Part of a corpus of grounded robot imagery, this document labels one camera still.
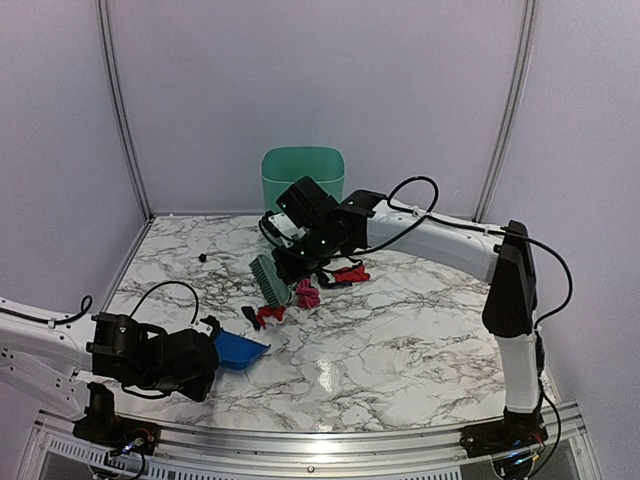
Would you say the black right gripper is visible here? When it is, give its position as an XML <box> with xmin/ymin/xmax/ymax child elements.
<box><xmin>270</xmin><ymin>225</ymin><xmax>335</xmax><ymax>287</ymax></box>

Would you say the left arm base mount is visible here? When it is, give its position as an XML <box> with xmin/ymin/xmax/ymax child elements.
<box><xmin>73</xmin><ymin>416</ymin><xmax>160</xmax><ymax>455</ymax></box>

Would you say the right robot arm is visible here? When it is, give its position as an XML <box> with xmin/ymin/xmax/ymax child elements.
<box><xmin>253</xmin><ymin>176</ymin><xmax>548</xmax><ymax>453</ymax></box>

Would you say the right aluminium corner post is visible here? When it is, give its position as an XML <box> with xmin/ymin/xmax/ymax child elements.
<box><xmin>472</xmin><ymin>0</ymin><xmax>538</xmax><ymax>222</ymax></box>

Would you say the left aluminium corner post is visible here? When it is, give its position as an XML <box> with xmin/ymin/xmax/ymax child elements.
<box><xmin>96</xmin><ymin>0</ymin><xmax>154</xmax><ymax>223</ymax></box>

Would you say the green plastic waste bin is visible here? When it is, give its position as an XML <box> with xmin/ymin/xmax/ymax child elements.
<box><xmin>261</xmin><ymin>146</ymin><xmax>346</xmax><ymax>212</ymax></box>

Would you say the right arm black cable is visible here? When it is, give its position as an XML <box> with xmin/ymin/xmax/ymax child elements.
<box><xmin>344</xmin><ymin>174</ymin><xmax>575</xmax><ymax>331</ymax></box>

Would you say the blue plastic dustpan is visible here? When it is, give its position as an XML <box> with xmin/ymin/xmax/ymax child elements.
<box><xmin>214</xmin><ymin>330</ymin><xmax>270</xmax><ymax>371</ymax></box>

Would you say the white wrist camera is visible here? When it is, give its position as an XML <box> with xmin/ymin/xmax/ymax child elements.
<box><xmin>194</xmin><ymin>315</ymin><xmax>221</xmax><ymax>338</ymax></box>
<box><xmin>259</xmin><ymin>211</ymin><xmax>306</xmax><ymax>248</ymax></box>

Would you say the light green hand brush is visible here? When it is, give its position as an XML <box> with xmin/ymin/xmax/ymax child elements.
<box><xmin>249</xmin><ymin>254</ymin><xmax>292</xmax><ymax>307</ymax></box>

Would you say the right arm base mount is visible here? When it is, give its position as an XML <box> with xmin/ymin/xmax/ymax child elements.
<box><xmin>459</xmin><ymin>420</ymin><xmax>549</xmax><ymax>458</ymax></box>

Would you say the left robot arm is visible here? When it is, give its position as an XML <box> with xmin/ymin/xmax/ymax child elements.
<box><xmin>1</xmin><ymin>300</ymin><xmax>220</xmax><ymax>449</ymax></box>

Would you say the white paper scrap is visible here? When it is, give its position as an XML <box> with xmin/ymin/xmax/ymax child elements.
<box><xmin>265</xmin><ymin>303</ymin><xmax>347</xmax><ymax>326</ymax></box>

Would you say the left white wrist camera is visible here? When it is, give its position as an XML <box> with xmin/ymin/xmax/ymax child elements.
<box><xmin>194</xmin><ymin>315</ymin><xmax>221</xmax><ymax>338</ymax></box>

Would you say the pink paper scrap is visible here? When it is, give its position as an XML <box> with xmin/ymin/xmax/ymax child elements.
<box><xmin>295</xmin><ymin>278</ymin><xmax>320</xmax><ymax>309</ymax></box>

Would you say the aluminium corner post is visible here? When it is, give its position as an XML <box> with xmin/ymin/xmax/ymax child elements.
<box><xmin>472</xmin><ymin>0</ymin><xmax>538</xmax><ymax>222</ymax></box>
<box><xmin>96</xmin><ymin>0</ymin><xmax>154</xmax><ymax>223</ymax></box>

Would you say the aluminium front frame rail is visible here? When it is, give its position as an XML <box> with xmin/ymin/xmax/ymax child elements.
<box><xmin>19</xmin><ymin>394</ymin><xmax>601</xmax><ymax>480</ymax></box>

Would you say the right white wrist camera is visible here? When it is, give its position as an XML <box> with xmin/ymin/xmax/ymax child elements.
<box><xmin>259</xmin><ymin>211</ymin><xmax>306</xmax><ymax>248</ymax></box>

